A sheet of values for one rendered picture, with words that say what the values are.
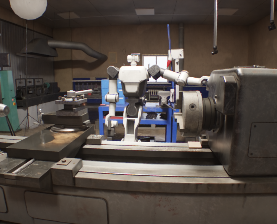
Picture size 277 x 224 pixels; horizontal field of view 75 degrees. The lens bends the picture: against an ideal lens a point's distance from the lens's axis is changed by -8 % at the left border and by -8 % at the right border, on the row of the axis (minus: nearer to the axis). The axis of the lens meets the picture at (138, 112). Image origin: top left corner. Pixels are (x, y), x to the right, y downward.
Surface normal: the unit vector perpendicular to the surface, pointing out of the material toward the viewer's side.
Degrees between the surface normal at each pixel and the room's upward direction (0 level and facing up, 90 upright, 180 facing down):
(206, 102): 35
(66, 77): 90
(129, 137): 80
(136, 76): 86
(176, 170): 0
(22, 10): 133
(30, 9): 128
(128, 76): 86
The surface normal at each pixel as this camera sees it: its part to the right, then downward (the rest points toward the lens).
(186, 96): -0.06, -0.69
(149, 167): -0.07, -0.52
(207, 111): -0.09, -0.13
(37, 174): 0.00, -0.98
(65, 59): -0.10, 0.18
